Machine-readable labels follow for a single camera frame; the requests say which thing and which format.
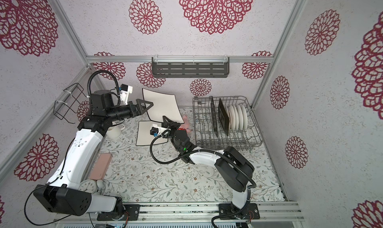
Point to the white square plate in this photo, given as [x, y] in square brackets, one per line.
[144, 138]
[163, 105]

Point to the black square plate right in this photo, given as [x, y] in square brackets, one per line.
[223, 117]

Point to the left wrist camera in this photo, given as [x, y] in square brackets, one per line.
[125, 91]

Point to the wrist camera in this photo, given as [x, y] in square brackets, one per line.
[125, 91]
[157, 130]

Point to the pink plush pig toy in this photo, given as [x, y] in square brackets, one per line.
[186, 125]

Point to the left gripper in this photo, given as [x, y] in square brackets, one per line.
[140, 109]

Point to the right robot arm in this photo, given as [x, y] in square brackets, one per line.
[234, 168]

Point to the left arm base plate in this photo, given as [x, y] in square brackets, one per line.
[121, 213]

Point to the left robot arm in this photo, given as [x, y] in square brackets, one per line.
[61, 194]

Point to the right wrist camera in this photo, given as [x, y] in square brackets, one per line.
[157, 130]

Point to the black wire wall hook rack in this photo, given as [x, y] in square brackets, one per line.
[74, 106]

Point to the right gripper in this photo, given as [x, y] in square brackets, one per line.
[173, 127]

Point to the aluminium mounting rail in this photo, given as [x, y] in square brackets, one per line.
[204, 211]

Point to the white mug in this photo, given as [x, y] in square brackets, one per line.
[115, 131]

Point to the grey wire dish rack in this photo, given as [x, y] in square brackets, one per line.
[239, 139]

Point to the white alarm clock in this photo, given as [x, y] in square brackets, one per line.
[92, 186]

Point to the grey wall shelf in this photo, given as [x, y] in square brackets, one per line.
[190, 67]

